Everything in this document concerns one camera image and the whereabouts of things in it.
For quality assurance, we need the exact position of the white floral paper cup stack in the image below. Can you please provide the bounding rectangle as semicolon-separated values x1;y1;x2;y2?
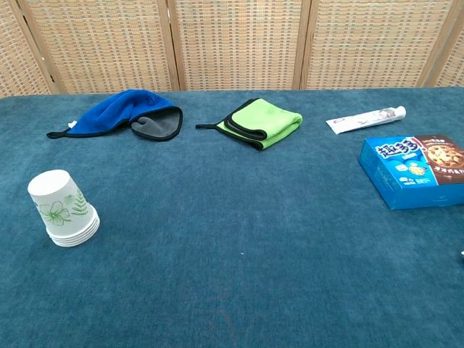
27;169;101;248

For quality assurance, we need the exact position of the green microfibre cloth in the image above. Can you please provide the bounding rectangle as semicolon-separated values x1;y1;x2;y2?
195;97;304;152

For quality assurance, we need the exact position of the teal carpet table cover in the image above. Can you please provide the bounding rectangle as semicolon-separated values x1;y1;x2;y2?
0;86;464;348

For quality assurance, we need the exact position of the blue and grey cloth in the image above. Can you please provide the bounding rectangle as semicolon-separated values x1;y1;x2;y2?
46;89;184;141

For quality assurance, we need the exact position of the woven wicker folding screen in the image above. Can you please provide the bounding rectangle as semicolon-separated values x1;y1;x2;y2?
0;0;464;98

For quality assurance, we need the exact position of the white toothpaste tube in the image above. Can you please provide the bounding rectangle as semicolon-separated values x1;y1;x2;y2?
325;105;407;136

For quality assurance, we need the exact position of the blue chocolate cookie box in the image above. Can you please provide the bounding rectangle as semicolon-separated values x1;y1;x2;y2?
358;134;464;211

